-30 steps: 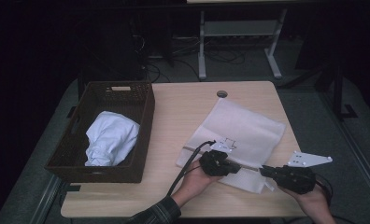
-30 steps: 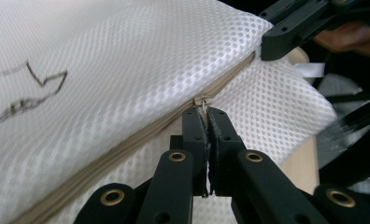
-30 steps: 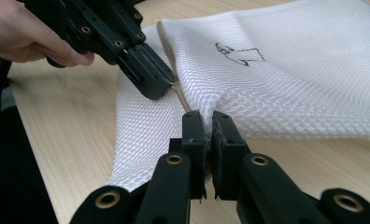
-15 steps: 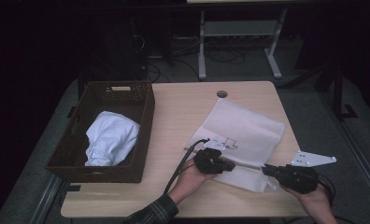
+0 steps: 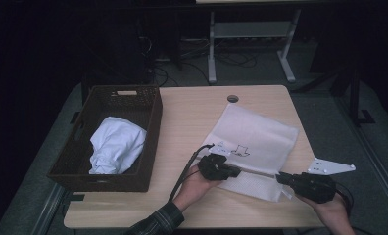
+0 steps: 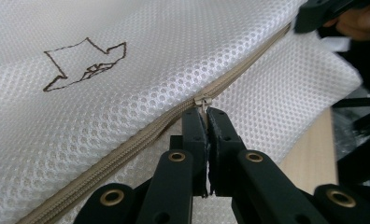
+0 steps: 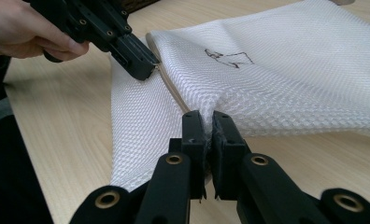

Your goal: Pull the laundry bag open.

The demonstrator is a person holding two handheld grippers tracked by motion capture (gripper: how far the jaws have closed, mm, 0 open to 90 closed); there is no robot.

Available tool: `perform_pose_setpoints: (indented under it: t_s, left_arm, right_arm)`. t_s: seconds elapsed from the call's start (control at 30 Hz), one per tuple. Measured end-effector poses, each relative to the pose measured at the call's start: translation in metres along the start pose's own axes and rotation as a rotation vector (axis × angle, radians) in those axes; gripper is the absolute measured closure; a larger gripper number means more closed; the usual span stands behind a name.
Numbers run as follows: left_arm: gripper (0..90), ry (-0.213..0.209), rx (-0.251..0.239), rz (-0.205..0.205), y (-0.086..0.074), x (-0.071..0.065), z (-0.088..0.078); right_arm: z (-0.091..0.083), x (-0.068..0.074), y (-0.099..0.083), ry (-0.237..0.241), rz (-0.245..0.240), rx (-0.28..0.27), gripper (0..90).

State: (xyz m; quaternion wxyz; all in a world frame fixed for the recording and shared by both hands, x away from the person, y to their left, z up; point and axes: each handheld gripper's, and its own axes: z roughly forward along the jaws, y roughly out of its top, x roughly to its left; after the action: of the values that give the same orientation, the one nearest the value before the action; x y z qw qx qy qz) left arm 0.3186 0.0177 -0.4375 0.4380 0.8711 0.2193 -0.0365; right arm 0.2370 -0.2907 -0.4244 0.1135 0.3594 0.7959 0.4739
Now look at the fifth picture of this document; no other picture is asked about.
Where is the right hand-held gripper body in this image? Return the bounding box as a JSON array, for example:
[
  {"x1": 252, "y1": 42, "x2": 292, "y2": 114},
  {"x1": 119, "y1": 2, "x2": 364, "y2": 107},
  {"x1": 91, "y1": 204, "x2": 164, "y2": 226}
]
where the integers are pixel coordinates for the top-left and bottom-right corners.
[{"x1": 291, "y1": 157, "x2": 357, "y2": 204}]

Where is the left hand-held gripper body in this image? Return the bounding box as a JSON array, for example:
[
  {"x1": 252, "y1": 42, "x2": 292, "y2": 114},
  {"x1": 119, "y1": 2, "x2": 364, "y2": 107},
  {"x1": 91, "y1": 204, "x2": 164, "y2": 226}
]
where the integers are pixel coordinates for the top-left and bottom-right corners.
[{"x1": 197, "y1": 141, "x2": 233, "y2": 181}]

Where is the white mesh laundry bag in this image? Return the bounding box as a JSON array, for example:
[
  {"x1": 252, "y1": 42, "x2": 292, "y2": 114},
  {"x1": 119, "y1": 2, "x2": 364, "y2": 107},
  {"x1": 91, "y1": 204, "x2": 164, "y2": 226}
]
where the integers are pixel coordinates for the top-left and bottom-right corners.
[{"x1": 200, "y1": 103, "x2": 300, "y2": 203}]

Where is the brown woven basket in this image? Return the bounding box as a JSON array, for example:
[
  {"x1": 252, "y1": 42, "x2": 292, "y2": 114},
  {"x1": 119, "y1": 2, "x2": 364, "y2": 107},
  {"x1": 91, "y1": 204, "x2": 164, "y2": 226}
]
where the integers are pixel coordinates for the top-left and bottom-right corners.
[{"x1": 46, "y1": 84, "x2": 164, "y2": 194}]

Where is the white shirt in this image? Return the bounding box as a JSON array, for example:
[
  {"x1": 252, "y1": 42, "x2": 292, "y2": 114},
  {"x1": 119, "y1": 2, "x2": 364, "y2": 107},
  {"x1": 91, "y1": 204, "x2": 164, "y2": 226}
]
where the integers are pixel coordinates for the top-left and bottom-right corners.
[{"x1": 88, "y1": 116, "x2": 148, "y2": 175}]

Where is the person's left hand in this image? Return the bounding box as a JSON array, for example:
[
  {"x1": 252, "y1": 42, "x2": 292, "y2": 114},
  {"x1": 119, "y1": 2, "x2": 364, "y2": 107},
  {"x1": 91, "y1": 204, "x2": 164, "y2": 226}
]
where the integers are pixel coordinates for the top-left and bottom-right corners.
[{"x1": 173, "y1": 165, "x2": 222, "y2": 212}]

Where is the person's right hand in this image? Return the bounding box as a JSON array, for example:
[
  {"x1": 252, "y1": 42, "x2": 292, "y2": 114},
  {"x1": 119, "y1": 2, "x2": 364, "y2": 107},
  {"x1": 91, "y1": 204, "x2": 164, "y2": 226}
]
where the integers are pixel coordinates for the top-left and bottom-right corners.
[{"x1": 296, "y1": 195, "x2": 357, "y2": 235}]

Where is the black metal stand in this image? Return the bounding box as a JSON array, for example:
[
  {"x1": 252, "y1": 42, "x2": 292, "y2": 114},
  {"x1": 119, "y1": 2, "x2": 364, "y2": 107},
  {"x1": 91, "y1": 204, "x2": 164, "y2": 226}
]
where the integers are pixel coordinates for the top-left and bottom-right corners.
[{"x1": 328, "y1": 68, "x2": 376, "y2": 127}]

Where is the left hand-held gripper black cable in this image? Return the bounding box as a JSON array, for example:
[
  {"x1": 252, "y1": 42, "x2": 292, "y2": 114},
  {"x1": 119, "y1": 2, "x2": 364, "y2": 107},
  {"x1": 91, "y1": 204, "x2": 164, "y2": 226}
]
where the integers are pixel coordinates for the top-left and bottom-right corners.
[{"x1": 168, "y1": 143, "x2": 216, "y2": 203}]

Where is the hand-held gripper black cable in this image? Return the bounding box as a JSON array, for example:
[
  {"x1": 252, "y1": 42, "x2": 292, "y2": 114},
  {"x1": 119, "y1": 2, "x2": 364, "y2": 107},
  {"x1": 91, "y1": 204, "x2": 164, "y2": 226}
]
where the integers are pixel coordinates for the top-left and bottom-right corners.
[
  {"x1": 332, "y1": 182, "x2": 355, "y2": 217},
  {"x1": 168, "y1": 143, "x2": 216, "y2": 203}
]

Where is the right hand-held gripper black cable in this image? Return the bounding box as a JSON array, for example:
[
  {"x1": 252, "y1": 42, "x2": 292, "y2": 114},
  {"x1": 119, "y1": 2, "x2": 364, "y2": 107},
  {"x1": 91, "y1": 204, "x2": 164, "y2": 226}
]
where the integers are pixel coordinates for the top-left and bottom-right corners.
[{"x1": 332, "y1": 182, "x2": 355, "y2": 217}]

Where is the aluminium floor rail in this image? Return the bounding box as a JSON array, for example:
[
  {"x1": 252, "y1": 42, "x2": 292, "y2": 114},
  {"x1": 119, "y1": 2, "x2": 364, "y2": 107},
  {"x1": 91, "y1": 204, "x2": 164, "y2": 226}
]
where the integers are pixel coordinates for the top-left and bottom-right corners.
[
  {"x1": 30, "y1": 184, "x2": 67, "y2": 235},
  {"x1": 334, "y1": 97, "x2": 388, "y2": 210}
]

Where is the black floor cable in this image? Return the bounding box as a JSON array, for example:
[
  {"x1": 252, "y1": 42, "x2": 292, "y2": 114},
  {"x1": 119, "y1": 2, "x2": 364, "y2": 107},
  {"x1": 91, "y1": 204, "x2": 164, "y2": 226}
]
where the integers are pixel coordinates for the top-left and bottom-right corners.
[{"x1": 215, "y1": 51, "x2": 259, "y2": 69}]

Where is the white metal desk frame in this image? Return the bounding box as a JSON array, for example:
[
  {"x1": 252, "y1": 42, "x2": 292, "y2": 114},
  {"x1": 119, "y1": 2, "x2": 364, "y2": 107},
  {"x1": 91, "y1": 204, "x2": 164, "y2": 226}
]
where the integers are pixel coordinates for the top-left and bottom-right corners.
[{"x1": 207, "y1": 9, "x2": 303, "y2": 85}]

